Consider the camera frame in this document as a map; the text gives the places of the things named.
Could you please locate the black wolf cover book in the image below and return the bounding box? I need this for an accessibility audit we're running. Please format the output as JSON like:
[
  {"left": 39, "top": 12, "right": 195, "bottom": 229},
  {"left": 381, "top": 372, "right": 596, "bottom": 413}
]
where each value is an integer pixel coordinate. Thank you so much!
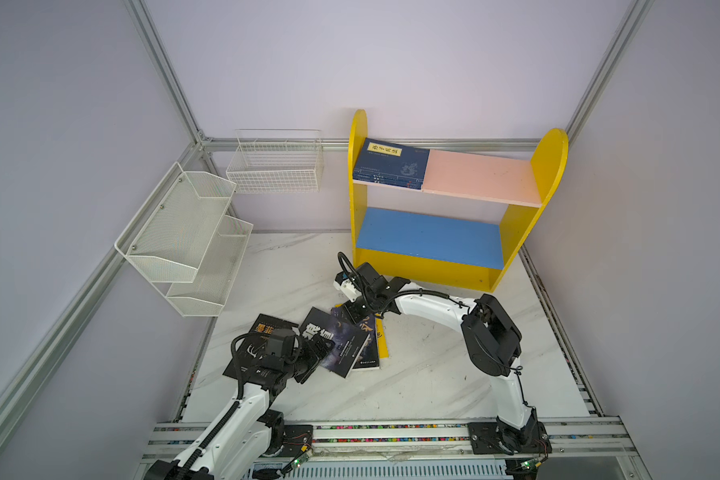
[{"left": 299, "top": 307, "right": 370, "bottom": 378}]

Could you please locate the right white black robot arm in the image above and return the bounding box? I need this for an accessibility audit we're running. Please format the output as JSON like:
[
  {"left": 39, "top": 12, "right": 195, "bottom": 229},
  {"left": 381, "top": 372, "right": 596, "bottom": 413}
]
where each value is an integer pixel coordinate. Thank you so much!
[{"left": 334, "top": 263, "right": 544, "bottom": 455}]

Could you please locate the dark blue yellow-edged book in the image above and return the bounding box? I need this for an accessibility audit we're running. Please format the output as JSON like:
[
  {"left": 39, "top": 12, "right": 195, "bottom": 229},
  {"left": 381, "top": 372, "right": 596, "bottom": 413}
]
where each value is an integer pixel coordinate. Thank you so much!
[{"left": 331, "top": 304, "right": 381, "bottom": 371}]

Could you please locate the navy blue book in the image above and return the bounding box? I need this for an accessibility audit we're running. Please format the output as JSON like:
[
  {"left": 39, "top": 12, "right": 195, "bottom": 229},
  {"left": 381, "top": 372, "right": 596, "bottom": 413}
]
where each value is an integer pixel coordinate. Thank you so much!
[{"left": 352, "top": 138, "right": 430, "bottom": 190}]

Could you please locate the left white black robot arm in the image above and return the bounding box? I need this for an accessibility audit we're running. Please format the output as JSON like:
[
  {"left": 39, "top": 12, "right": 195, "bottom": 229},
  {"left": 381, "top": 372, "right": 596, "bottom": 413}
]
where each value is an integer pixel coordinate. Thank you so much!
[{"left": 145, "top": 329, "right": 334, "bottom": 479}]

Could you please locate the yellow children's book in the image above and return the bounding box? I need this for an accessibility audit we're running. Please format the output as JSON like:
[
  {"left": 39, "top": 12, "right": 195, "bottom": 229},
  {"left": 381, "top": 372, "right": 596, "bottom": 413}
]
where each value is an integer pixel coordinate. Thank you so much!
[{"left": 375, "top": 316, "right": 389, "bottom": 359}]

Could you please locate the black antler cover book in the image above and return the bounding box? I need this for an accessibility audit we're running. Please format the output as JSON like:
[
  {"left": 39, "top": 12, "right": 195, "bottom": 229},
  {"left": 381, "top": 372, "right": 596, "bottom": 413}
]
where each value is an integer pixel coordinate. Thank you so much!
[{"left": 230, "top": 314, "right": 297, "bottom": 383}]

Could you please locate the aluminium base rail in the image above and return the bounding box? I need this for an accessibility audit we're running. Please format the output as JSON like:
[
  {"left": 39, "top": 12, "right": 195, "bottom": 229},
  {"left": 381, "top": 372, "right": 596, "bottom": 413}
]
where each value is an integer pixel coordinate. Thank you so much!
[{"left": 136, "top": 413, "right": 651, "bottom": 479}]

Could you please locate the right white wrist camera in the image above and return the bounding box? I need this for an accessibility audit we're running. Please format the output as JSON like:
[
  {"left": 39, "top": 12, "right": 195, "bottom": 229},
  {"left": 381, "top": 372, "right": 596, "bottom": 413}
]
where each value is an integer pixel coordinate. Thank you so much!
[{"left": 333, "top": 272, "right": 362, "bottom": 302}]

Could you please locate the yellow pink blue bookshelf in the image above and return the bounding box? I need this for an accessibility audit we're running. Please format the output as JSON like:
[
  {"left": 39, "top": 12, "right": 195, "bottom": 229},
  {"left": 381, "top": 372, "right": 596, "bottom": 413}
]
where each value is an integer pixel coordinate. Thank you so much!
[{"left": 348, "top": 109, "right": 569, "bottom": 292}]

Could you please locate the white wire basket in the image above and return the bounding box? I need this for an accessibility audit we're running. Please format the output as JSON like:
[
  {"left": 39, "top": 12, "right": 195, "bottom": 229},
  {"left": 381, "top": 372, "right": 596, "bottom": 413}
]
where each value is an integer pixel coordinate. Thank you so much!
[{"left": 226, "top": 129, "right": 324, "bottom": 194}]

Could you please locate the white mesh tiered rack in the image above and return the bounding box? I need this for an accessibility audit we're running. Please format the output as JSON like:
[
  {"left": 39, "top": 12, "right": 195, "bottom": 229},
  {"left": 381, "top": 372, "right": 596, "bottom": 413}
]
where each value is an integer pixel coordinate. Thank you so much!
[{"left": 114, "top": 163, "right": 253, "bottom": 317}]

